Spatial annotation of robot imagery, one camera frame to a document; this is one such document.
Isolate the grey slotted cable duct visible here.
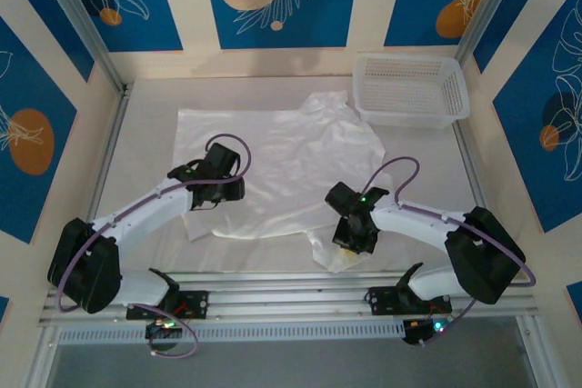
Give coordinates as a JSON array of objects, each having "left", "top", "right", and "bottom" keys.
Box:
[{"left": 58, "top": 320, "right": 406, "bottom": 344}]

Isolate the white plastic mesh basket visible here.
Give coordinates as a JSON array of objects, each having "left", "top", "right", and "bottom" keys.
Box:
[{"left": 352, "top": 51, "right": 472, "bottom": 130}]

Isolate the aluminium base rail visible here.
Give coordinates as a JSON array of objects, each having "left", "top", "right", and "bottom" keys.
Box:
[{"left": 38, "top": 269, "right": 540, "bottom": 329}]

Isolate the aluminium table side rail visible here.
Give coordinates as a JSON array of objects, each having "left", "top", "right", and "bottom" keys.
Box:
[
  {"left": 25, "top": 83, "right": 133, "bottom": 388},
  {"left": 452, "top": 122, "right": 554, "bottom": 388}
]

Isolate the black controller board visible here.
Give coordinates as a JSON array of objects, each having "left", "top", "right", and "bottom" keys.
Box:
[
  {"left": 144, "top": 318, "right": 184, "bottom": 355},
  {"left": 402, "top": 317, "right": 451, "bottom": 347}
]

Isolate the white t-shirt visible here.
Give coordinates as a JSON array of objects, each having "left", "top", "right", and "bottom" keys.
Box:
[{"left": 176, "top": 91, "right": 387, "bottom": 274}]

